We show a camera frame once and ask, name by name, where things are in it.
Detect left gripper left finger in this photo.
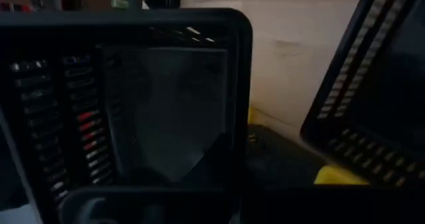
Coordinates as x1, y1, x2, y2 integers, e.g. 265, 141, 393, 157
58, 130, 249, 224

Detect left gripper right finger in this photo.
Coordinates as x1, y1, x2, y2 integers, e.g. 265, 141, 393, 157
241, 124, 425, 224

